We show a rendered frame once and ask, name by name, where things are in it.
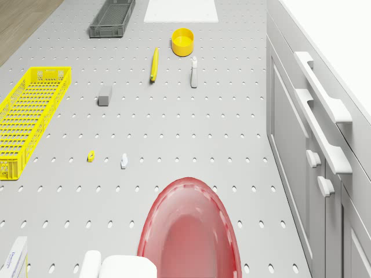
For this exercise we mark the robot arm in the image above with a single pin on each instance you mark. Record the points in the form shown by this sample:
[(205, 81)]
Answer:
[(127, 267)]

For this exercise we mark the white spray bottle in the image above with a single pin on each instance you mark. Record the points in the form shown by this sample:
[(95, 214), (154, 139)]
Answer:
[(193, 76)]

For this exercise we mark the small white bottle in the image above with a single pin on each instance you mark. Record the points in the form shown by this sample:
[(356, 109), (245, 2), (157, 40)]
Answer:
[(123, 162)]

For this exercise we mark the banana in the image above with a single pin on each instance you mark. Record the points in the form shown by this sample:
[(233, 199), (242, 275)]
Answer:
[(154, 65)]

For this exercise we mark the grey cube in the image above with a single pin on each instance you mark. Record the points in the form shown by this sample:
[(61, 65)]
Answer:
[(105, 95)]

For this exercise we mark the red plate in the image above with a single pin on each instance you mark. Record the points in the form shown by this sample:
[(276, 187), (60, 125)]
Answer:
[(188, 231)]

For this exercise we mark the yellow bowl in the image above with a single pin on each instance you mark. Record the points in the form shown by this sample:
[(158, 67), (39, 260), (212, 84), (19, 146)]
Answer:
[(182, 46)]

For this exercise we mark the small yellow bolt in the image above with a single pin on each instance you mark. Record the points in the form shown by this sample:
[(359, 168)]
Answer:
[(91, 156)]

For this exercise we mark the white cabinet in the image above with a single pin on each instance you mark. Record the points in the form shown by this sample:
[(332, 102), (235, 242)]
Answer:
[(295, 139)]

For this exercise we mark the white board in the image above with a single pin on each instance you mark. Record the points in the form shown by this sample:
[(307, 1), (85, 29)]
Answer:
[(181, 11)]

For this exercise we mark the dark grey basket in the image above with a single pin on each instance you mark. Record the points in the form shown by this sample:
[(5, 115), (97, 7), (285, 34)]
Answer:
[(107, 30)]

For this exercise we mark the yellow basket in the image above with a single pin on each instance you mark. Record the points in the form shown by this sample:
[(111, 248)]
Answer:
[(11, 165)]

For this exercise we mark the white printed box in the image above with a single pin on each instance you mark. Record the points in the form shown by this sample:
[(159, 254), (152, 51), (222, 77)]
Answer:
[(16, 257)]

